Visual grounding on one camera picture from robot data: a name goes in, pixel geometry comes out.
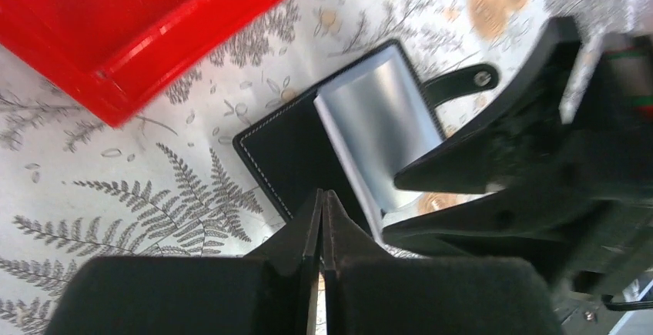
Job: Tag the red plastic bin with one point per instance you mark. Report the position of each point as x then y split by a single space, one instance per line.
114 56

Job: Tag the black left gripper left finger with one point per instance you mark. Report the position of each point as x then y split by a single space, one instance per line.
271 290

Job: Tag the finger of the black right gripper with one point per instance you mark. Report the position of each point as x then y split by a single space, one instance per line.
598 240
515 133

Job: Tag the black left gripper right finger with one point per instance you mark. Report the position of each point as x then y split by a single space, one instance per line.
369 291

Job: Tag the white magnetic stripe card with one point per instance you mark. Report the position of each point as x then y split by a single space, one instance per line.
377 123

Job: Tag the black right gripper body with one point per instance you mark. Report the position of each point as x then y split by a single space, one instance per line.
609 153

